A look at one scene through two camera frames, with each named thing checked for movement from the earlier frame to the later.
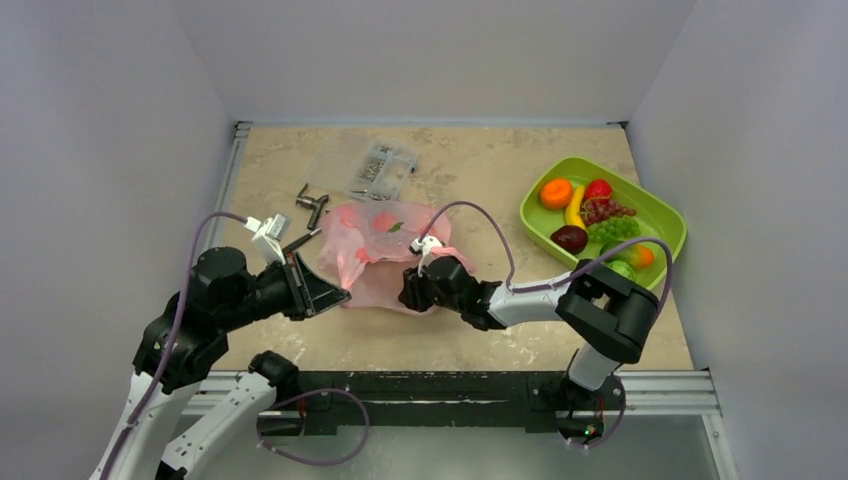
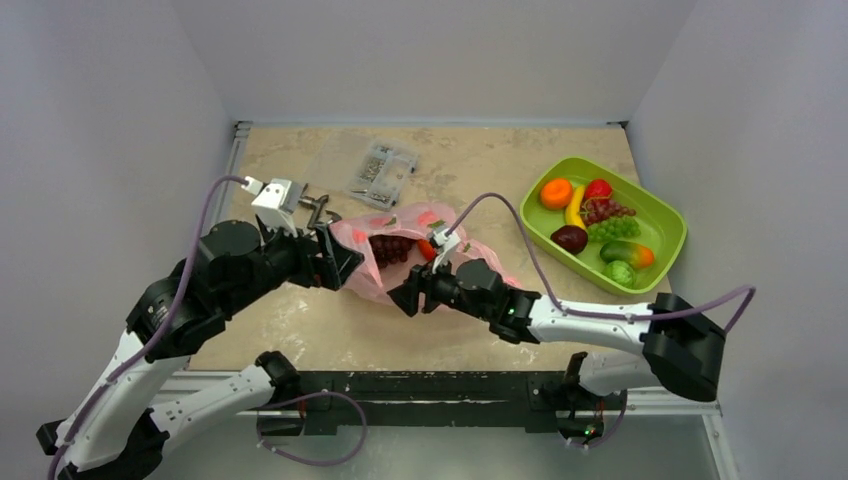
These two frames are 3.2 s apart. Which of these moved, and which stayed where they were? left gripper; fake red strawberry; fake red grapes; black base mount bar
Moved: left gripper
Stayed: fake red strawberry; black base mount bar; fake red grapes
